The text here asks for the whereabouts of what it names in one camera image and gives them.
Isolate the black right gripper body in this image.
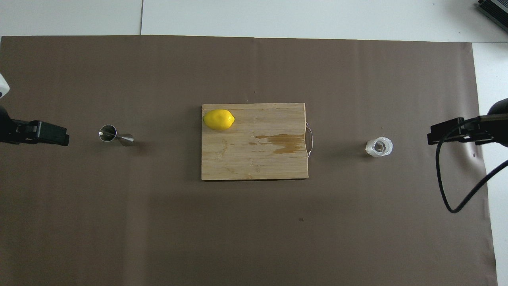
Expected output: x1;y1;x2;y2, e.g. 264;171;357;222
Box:
486;98;508;147

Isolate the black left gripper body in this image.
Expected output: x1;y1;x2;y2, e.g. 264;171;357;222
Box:
0;104;18;144

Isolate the steel double jigger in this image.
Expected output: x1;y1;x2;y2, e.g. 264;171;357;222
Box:
99;125;135;147

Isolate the clear plastic cup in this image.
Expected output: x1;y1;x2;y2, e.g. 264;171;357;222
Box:
365;137;394;157

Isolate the grey ribbed metal device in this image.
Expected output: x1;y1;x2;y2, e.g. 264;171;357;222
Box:
476;0;508;22

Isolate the brown paper table mat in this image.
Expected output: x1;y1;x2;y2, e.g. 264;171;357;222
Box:
0;35;498;286

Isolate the yellow lemon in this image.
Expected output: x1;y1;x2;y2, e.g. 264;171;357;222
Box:
203;109;235;131

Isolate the wooden cutting board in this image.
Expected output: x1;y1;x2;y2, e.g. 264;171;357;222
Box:
201;103;314;182

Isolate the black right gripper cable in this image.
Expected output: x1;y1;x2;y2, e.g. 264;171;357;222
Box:
435;115;508;214

